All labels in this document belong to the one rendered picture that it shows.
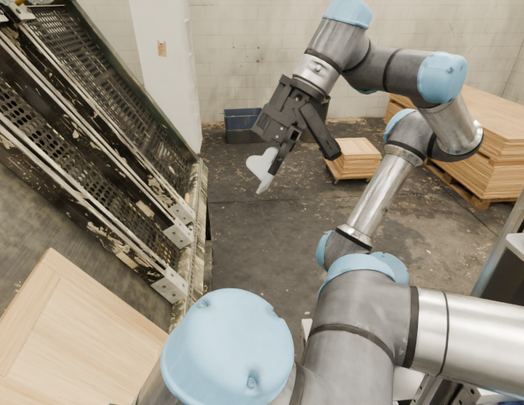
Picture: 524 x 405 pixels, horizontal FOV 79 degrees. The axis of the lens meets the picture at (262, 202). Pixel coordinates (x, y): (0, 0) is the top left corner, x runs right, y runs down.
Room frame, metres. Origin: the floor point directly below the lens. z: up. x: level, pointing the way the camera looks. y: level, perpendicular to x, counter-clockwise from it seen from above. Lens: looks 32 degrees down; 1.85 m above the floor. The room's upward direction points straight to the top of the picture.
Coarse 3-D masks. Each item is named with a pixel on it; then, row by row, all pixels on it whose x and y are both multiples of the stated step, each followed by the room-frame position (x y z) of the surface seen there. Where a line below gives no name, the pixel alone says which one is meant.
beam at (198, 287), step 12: (192, 168) 1.96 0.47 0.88; (204, 168) 2.06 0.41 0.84; (192, 180) 1.78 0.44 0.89; (204, 180) 1.89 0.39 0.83; (192, 192) 1.62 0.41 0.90; (204, 192) 1.74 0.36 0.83; (192, 204) 1.48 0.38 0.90; (204, 204) 1.60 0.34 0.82; (204, 216) 1.49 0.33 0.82; (192, 228) 1.27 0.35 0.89; (204, 228) 1.38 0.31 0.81; (204, 240) 1.28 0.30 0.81; (180, 252) 1.10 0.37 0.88; (180, 264) 1.02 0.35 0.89; (180, 300) 0.82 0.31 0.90; (192, 300) 0.85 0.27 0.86; (180, 312) 0.76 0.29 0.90
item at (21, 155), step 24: (0, 120) 0.81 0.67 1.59; (0, 144) 0.77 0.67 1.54; (24, 144) 0.81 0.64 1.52; (24, 168) 0.77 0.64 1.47; (48, 168) 0.80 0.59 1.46; (48, 192) 0.78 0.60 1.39; (72, 192) 0.79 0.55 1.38; (72, 216) 0.78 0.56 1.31; (96, 216) 0.79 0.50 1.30; (96, 240) 0.79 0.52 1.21; (120, 240) 0.80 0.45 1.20; (144, 264) 0.80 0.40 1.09; (168, 288) 0.81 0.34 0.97
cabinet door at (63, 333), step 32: (32, 288) 0.51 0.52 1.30; (64, 288) 0.56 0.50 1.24; (96, 288) 0.62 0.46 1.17; (0, 320) 0.42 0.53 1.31; (32, 320) 0.45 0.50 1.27; (64, 320) 0.49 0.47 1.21; (96, 320) 0.54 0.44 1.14; (128, 320) 0.61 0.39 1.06; (0, 352) 0.36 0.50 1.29; (32, 352) 0.39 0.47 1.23; (64, 352) 0.43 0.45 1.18; (96, 352) 0.47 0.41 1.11; (128, 352) 0.52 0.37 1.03; (160, 352) 0.59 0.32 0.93; (0, 384) 0.31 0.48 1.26; (32, 384) 0.34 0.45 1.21; (64, 384) 0.37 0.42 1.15; (96, 384) 0.40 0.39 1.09; (128, 384) 0.45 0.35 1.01
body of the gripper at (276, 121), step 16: (288, 80) 0.58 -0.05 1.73; (272, 96) 0.59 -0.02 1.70; (288, 96) 0.58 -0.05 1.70; (304, 96) 0.57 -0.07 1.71; (320, 96) 0.56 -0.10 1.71; (272, 112) 0.55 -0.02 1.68; (288, 112) 0.57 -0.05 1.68; (256, 128) 0.54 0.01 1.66; (272, 128) 0.54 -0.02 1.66; (288, 128) 0.54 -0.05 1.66; (304, 128) 0.55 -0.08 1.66
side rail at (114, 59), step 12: (72, 12) 1.97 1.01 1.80; (84, 12) 2.03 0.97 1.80; (84, 24) 1.97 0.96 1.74; (84, 36) 1.97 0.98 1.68; (96, 36) 1.98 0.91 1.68; (108, 48) 1.99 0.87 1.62; (108, 60) 1.98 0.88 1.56; (120, 60) 2.01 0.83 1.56; (120, 72) 1.99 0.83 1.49; (132, 72) 2.06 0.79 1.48; (120, 84) 1.99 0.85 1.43; (132, 84) 2.00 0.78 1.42; (144, 96) 2.00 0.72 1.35; (156, 108) 2.01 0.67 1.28; (156, 120) 2.01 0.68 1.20; (168, 120) 2.06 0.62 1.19; (168, 132) 2.02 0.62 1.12; (180, 144) 2.03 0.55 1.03; (192, 156) 2.03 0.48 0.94
